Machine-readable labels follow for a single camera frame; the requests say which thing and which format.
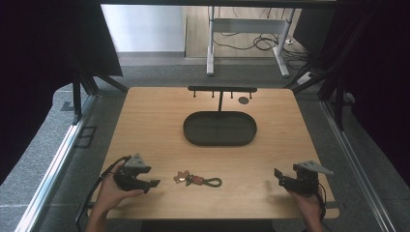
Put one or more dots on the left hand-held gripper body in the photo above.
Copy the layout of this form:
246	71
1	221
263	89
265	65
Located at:
129	175

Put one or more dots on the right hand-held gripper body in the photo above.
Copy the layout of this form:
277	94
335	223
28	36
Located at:
306	179

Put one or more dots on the black key stand with tray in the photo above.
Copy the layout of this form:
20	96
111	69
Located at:
219	129

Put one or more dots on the person's right hand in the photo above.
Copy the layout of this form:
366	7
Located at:
304	204

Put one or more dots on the person's left hand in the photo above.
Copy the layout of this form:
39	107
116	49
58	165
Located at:
111	195

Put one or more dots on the dark round table grommet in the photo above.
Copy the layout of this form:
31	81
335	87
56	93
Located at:
243	100

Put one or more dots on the black metal stand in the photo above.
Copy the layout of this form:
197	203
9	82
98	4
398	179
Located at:
84	88
332	87

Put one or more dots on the white power strip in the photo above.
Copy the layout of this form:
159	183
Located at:
305	77

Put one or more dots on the black curtain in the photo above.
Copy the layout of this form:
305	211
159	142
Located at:
38	64
374	64

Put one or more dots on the aluminium frame rail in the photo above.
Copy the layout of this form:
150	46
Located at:
51	174
357	167

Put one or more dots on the white metal desk frame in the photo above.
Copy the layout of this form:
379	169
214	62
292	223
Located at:
245	25

